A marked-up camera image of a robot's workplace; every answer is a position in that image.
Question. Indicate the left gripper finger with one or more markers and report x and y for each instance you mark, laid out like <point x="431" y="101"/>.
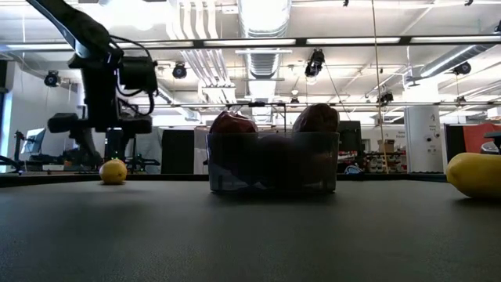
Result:
<point x="89" y="150"/>
<point x="115" y="147"/>

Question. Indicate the red bell pepper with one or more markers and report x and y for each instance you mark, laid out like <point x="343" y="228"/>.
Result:
<point x="233" y="123"/>

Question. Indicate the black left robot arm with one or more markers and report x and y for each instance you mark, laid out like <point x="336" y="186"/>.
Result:
<point x="78" y="27"/>

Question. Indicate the small yellow lemon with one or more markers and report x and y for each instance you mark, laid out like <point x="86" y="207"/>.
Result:
<point x="113" y="172"/>

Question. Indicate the tilted grey monitor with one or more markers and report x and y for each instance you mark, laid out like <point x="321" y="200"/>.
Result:
<point x="34" y="140"/>

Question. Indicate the black partition panel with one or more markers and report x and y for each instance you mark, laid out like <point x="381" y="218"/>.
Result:
<point x="454" y="141"/>
<point x="178" y="152"/>

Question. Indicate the white LED light strip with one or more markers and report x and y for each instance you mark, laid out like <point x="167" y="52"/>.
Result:
<point x="156" y="44"/>
<point x="354" y="40"/>
<point x="456" y="39"/>
<point x="250" y="42"/>

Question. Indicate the clear plastic bin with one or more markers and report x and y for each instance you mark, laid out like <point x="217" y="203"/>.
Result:
<point x="221" y="182"/>

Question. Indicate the white ceiling pipes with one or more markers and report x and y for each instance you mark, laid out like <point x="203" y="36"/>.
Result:
<point x="203" y="23"/>

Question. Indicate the black table mat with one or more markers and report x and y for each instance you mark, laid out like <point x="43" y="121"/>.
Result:
<point x="250" y="235"/>

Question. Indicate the black monitor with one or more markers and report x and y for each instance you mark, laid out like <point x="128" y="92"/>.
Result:
<point x="350" y="137"/>

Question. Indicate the white and blue object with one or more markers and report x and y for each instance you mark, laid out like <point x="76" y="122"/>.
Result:
<point x="353" y="169"/>

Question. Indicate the brown cardboard box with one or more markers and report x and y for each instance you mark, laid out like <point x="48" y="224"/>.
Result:
<point x="386" y="145"/>

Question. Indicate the white round pillar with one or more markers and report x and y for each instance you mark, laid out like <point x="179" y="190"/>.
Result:
<point x="423" y="137"/>

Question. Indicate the large yellow fruit right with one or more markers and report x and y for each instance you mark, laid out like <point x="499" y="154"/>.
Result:
<point x="475" y="174"/>

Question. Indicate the red partition panel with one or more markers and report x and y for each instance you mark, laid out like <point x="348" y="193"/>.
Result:
<point x="483" y="137"/>

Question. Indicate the black and grey machine part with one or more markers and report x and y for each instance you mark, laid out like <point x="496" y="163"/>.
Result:
<point x="492" y="145"/>

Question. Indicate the black ceiling camera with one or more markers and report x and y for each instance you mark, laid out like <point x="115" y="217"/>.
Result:
<point x="179" y="71"/>
<point x="52" y="78"/>
<point x="386" y="97"/>
<point x="462" y="68"/>

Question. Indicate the black background rig frame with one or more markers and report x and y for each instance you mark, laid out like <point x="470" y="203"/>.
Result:
<point x="195" y="105"/>

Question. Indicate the white ribbed ceiling duct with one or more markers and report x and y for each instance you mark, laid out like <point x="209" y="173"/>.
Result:
<point x="264" y="23"/>

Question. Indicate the black overhead frame bar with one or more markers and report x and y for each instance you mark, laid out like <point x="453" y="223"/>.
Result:
<point x="301" y="40"/>

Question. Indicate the black overhead rig camera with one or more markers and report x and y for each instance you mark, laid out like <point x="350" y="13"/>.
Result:
<point x="315" y="62"/>

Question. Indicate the silver ventilation duct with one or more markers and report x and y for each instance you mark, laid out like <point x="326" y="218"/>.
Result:
<point x="454" y="60"/>

